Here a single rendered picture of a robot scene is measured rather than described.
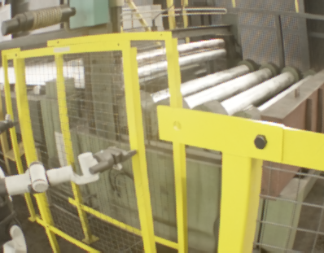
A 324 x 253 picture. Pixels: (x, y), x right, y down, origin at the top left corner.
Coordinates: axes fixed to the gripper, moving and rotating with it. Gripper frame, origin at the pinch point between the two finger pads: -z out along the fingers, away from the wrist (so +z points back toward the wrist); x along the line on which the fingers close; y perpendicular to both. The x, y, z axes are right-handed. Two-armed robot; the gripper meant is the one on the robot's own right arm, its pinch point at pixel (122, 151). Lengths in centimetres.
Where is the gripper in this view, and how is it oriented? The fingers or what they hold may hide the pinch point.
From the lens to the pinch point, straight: 188.6
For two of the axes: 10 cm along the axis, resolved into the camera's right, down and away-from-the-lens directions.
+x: 8.0, 1.3, -5.9
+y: -0.7, -9.5, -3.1
